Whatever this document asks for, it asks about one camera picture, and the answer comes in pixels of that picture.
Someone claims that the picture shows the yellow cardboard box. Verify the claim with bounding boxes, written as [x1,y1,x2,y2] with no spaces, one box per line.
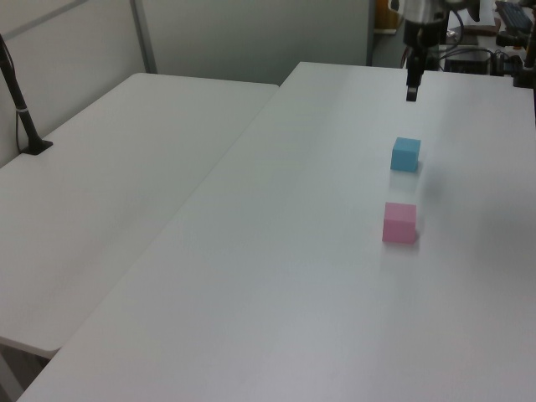
[374,0,399,33]

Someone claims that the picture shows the pink cube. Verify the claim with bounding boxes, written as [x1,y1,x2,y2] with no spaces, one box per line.
[381,202,419,244]

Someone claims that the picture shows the black pole with base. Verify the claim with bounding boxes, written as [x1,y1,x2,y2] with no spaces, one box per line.
[0,33,54,157]

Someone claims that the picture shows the dark keyboard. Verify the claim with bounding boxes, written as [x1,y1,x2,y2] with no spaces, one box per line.
[495,0,536,31]

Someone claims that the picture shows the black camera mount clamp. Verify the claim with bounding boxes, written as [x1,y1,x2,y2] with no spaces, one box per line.
[513,31,536,89]

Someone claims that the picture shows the white side table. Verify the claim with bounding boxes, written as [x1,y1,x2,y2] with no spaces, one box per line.
[0,72,281,358]

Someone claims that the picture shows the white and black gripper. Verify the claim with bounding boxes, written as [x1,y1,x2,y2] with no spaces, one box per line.
[403,16,446,103]

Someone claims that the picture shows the blue cube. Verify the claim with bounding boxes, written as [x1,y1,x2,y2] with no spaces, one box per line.
[389,136,422,173]

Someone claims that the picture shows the black electronics box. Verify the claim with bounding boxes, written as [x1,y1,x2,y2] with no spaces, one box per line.
[442,46,492,75]

